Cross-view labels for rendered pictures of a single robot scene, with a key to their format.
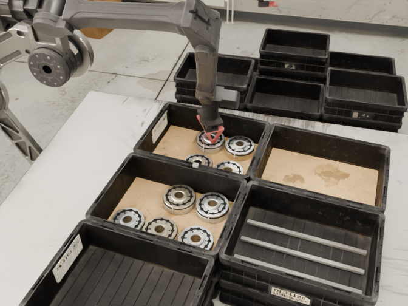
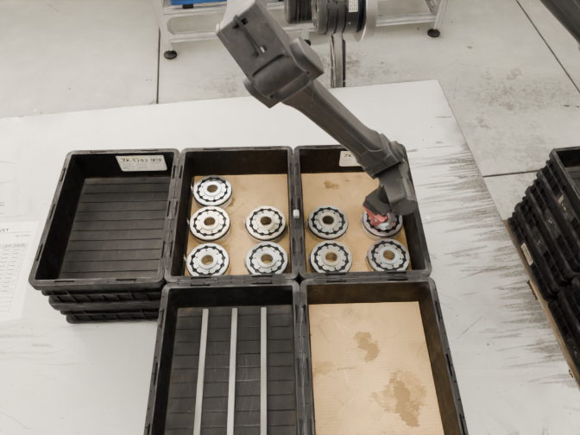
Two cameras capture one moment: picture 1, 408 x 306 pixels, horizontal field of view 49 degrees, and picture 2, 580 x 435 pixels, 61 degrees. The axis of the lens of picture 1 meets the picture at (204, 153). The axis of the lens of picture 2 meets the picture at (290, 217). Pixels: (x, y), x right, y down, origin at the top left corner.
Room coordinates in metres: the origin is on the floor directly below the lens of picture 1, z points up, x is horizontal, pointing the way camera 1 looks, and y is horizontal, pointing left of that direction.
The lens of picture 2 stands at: (0.76, -0.59, 1.90)
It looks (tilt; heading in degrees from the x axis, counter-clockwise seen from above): 56 degrees down; 68
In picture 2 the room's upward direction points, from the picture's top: straight up
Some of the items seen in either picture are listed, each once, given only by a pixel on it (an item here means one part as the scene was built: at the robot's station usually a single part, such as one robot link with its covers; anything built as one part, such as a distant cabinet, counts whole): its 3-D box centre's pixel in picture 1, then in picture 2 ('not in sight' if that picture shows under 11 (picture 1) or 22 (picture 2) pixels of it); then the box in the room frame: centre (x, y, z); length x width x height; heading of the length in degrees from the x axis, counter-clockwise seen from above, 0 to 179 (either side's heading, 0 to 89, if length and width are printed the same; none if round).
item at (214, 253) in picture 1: (169, 200); (235, 210); (0.90, 0.11, 0.92); 0.40 x 0.30 x 0.02; 69
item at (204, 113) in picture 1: (209, 111); (389, 190); (1.25, -0.02, 0.98); 0.10 x 0.07 x 0.07; 18
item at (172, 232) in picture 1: (159, 230); (210, 223); (0.84, 0.13, 0.86); 0.10 x 0.10 x 0.01
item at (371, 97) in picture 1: (356, 121); not in sight; (1.97, -0.85, 0.37); 0.40 x 0.30 x 0.45; 75
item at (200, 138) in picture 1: (210, 138); (382, 218); (1.25, -0.02, 0.86); 0.10 x 0.10 x 0.01
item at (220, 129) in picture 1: (212, 130); (380, 211); (1.24, -0.03, 0.91); 0.07 x 0.07 x 0.09; 18
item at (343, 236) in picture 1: (302, 248); (230, 381); (0.76, -0.27, 0.87); 0.40 x 0.30 x 0.11; 69
